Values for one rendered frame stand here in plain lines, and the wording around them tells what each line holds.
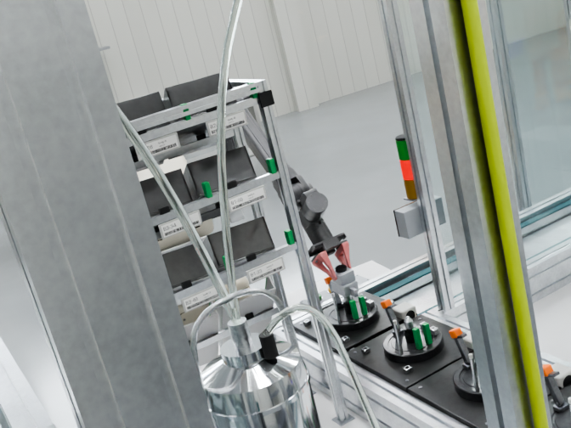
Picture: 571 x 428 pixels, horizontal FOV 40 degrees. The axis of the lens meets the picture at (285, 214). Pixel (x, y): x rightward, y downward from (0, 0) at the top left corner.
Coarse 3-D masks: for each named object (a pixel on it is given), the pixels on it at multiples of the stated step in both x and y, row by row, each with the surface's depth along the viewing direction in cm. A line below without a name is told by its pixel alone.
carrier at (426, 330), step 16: (416, 320) 195; (432, 320) 193; (384, 336) 191; (400, 336) 185; (416, 336) 176; (432, 336) 182; (448, 336) 184; (352, 352) 188; (368, 352) 186; (384, 352) 182; (400, 352) 177; (416, 352) 176; (432, 352) 177; (448, 352) 177; (368, 368) 180; (384, 368) 177; (400, 368) 176; (416, 368) 174; (432, 368) 172; (400, 384) 169
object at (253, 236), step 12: (240, 228) 168; (252, 228) 169; (264, 228) 170; (204, 240) 172; (216, 240) 167; (240, 240) 168; (252, 240) 168; (264, 240) 169; (216, 252) 166; (240, 252) 167; (252, 252) 168; (264, 252) 170; (216, 264) 167
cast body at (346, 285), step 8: (336, 272) 200; (344, 272) 199; (352, 272) 199; (336, 280) 200; (344, 280) 199; (352, 280) 200; (336, 288) 202; (344, 288) 199; (352, 288) 199; (344, 296) 200
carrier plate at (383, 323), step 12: (372, 300) 213; (384, 300) 211; (324, 312) 213; (384, 312) 204; (300, 324) 209; (312, 324) 207; (372, 324) 199; (384, 324) 197; (312, 336) 201; (348, 336) 196; (360, 336) 194; (372, 336) 194; (348, 348) 191
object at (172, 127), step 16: (208, 112) 154; (160, 128) 149; (176, 128) 151; (128, 144) 147; (192, 144) 171; (160, 160) 168; (272, 176) 162; (240, 192) 159; (192, 208) 155; (272, 256) 165; (224, 272) 161; (240, 272) 162; (192, 288) 157
